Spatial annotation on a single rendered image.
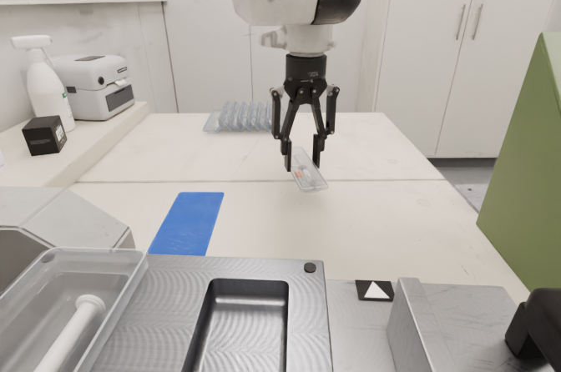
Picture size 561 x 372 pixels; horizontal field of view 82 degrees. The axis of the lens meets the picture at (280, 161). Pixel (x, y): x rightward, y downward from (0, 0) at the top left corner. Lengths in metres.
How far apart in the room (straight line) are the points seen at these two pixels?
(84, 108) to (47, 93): 0.13
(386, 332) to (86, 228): 0.21
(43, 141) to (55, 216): 0.67
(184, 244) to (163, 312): 0.42
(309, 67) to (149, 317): 0.49
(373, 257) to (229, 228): 0.26
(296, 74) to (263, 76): 1.97
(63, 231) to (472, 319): 0.26
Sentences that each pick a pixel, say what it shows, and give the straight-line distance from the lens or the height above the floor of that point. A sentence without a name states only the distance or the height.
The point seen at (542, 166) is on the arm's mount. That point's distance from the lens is 0.57.
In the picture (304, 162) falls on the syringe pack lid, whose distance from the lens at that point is 0.71.
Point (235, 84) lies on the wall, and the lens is 2.59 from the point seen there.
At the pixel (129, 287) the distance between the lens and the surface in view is 0.19.
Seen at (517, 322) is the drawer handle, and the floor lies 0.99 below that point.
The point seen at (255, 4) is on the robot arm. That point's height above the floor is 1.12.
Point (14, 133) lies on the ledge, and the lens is 1.16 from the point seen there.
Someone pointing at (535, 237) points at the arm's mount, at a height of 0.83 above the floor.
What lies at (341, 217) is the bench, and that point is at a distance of 0.65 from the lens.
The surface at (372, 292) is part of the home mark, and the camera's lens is 0.22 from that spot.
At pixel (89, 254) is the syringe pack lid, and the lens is 0.21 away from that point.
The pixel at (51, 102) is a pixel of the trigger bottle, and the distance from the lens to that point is 1.05.
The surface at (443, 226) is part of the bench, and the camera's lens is 0.68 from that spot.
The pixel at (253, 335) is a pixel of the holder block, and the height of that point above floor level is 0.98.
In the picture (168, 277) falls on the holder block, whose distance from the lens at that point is 0.19.
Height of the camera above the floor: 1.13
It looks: 27 degrees down
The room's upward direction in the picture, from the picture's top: straight up
